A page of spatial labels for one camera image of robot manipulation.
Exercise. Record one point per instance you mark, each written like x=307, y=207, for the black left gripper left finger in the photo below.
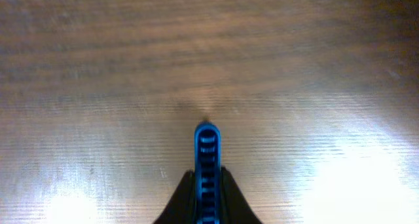
x=182, y=205

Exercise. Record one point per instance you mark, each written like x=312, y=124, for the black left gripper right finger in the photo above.
x=234, y=206

